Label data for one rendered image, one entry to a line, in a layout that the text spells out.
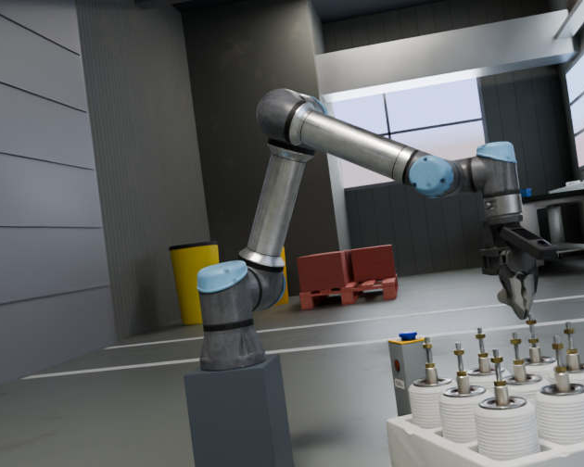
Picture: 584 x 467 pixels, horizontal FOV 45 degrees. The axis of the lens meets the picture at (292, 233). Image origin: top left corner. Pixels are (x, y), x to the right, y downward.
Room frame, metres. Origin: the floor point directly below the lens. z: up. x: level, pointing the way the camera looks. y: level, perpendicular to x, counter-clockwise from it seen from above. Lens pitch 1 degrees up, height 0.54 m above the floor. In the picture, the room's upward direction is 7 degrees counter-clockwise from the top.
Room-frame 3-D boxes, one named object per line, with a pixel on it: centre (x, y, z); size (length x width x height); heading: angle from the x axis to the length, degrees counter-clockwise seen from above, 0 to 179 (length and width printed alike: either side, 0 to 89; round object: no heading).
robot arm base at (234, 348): (1.60, 0.17, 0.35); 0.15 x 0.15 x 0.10
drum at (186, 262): (6.32, 0.90, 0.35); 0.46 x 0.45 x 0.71; 169
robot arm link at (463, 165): (1.47, -0.34, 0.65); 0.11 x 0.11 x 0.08; 63
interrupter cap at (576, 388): (1.17, -0.42, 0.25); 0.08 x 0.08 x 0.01
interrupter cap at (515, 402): (1.13, -0.30, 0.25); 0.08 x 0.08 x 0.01
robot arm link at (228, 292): (1.61, 0.17, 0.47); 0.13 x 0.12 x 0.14; 153
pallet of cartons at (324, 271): (6.74, -0.51, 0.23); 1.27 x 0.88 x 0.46; 172
